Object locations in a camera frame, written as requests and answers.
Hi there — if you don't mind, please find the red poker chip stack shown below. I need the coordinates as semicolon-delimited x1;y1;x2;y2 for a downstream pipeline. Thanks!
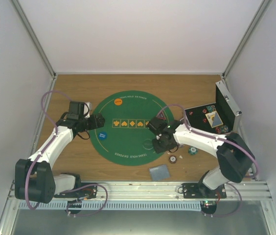
169;155;177;164

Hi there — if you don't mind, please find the blue small blind button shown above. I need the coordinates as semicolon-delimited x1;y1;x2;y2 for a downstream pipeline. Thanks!
97;131;108;141

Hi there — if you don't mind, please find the orange big blind button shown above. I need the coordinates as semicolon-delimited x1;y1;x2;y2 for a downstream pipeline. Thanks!
114;98;123;106

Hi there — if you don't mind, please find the black red all-in triangle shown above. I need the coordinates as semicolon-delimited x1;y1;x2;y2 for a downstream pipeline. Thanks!
157;112;166;120

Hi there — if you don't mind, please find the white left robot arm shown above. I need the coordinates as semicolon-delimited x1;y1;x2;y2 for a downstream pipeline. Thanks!
15;101;105;204

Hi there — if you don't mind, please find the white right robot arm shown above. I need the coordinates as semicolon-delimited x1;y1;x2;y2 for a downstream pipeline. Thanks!
146;117;256;198

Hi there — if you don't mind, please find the green poker chip stack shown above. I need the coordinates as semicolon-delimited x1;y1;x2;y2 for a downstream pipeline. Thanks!
188;146;198;155

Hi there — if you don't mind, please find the blue playing card deck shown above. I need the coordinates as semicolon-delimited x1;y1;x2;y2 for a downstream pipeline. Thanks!
149;164;170;181

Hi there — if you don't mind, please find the round green poker mat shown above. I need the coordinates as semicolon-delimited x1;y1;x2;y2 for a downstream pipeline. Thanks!
89;91;166;166

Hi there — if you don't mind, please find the card deck in case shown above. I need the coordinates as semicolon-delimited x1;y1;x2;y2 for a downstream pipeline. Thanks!
205;110;223;128

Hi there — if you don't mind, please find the aluminium poker case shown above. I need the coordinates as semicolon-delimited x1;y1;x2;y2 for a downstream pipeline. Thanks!
185;81;242;134

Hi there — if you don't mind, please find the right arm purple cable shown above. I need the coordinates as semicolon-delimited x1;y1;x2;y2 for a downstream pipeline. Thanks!
156;104;260;182

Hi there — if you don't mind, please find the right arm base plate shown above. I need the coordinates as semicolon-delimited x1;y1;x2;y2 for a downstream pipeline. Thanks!
177;183;227;199

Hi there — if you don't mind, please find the aluminium frame rail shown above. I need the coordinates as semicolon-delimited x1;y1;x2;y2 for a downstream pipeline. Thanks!
8;180;273;200

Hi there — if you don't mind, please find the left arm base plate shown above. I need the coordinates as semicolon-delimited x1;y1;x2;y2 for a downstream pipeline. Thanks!
54;183;97;200

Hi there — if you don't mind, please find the grey slotted cable duct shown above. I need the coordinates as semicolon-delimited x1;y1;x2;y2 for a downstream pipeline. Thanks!
19;200;201;212

